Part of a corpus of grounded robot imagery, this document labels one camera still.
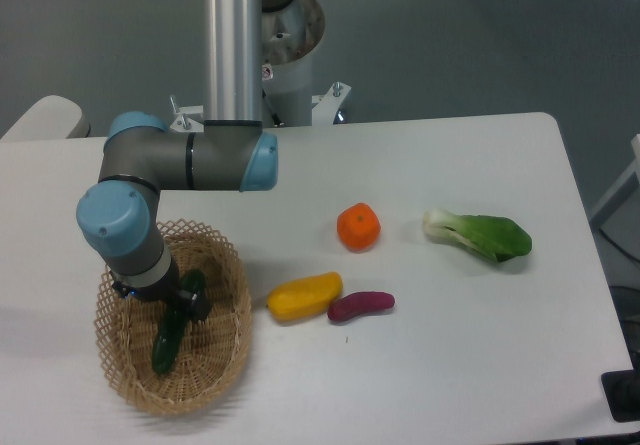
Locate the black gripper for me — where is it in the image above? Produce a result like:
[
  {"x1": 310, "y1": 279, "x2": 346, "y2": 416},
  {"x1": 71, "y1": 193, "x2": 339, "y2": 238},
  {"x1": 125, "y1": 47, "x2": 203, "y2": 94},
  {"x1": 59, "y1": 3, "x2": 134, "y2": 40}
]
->
[{"x1": 111, "y1": 260, "x2": 212, "y2": 322}]

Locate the green cucumber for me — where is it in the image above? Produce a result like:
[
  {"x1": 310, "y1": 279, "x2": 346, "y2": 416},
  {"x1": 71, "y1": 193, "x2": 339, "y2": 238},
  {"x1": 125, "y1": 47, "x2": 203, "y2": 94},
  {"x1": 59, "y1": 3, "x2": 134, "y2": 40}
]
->
[{"x1": 151, "y1": 269, "x2": 206, "y2": 375}]

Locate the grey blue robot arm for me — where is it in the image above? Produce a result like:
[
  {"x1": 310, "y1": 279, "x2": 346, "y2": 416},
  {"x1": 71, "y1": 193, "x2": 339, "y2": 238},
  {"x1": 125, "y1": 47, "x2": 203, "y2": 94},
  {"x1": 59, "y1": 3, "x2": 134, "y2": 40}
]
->
[{"x1": 76, "y1": 0, "x2": 293, "y2": 321}]

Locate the woven wicker basket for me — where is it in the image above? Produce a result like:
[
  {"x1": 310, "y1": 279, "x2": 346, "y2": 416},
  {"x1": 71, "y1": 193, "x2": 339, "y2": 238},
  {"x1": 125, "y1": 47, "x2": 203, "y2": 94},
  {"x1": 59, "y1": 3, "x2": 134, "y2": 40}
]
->
[{"x1": 94, "y1": 219, "x2": 252, "y2": 415}]

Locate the yellow mango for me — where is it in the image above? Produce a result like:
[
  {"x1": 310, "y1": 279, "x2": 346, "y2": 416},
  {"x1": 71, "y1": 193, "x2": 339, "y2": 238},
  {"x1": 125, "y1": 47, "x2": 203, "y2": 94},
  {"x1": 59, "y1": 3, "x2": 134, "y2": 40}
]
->
[{"x1": 267, "y1": 272, "x2": 343, "y2": 322}]

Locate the purple sweet potato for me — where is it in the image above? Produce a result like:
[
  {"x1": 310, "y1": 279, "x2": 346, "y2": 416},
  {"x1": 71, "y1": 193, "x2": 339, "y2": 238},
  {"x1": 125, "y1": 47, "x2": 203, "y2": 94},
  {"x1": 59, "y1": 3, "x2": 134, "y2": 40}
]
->
[{"x1": 327, "y1": 291, "x2": 395, "y2": 323}]

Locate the orange tangerine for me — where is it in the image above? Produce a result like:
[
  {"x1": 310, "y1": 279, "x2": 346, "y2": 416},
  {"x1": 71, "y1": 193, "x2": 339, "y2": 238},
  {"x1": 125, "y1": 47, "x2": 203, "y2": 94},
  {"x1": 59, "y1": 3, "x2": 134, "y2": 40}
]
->
[{"x1": 336, "y1": 202, "x2": 381, "y2": 252}]

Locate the white chair armrest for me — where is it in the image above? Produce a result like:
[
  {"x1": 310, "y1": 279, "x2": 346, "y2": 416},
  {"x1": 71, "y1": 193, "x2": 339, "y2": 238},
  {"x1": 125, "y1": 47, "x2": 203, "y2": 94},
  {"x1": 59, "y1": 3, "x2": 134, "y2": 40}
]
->
[{"x1": 1, "y1": 95, "x2": 91, "y2": 143}]

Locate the green bok choy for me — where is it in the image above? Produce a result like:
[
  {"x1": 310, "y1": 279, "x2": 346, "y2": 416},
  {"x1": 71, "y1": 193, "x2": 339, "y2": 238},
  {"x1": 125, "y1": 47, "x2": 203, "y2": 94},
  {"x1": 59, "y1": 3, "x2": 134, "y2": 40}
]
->
[{"x1": 423, "y1": 209, "x2": 532, "y2": 263}]

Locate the white furniture at right edge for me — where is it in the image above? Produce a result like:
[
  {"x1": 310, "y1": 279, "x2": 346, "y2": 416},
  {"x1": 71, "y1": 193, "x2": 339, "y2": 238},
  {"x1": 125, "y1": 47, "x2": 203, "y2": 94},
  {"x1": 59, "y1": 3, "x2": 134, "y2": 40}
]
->
[{"x1": 588, "y1": 135, "x2": 639, "y2": 229}]

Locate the black device at table edge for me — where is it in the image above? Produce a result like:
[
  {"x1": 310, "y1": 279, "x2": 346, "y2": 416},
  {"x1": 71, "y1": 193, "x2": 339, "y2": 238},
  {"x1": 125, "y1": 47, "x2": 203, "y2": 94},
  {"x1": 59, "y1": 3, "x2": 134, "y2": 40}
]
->
[{"x1": 601, "y1": 370, "x2": 639, "y2": 423}]

